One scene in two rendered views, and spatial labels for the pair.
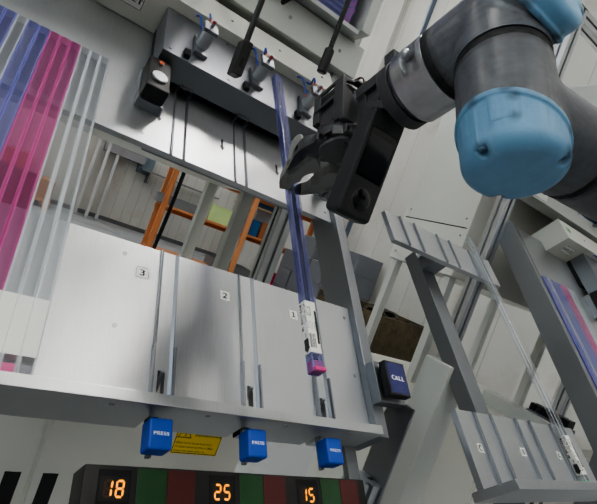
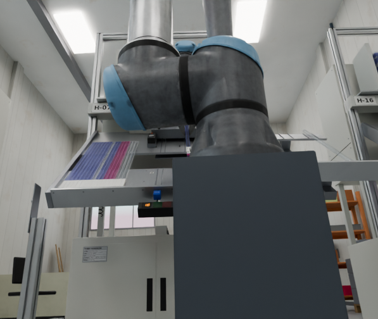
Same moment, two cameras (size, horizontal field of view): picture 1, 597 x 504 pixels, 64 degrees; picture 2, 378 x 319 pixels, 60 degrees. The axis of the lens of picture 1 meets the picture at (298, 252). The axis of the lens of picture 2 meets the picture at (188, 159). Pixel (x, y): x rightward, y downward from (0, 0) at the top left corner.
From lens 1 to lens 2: 87 cm
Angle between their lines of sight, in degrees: 38
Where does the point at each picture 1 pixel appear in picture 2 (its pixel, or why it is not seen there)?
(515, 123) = not seen: hidden behind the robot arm
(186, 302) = (166, 175)
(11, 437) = (145, 264)
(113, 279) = (143, 175)
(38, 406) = (126, 197)
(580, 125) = not seen: hidden behind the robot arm
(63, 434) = (162, 261)
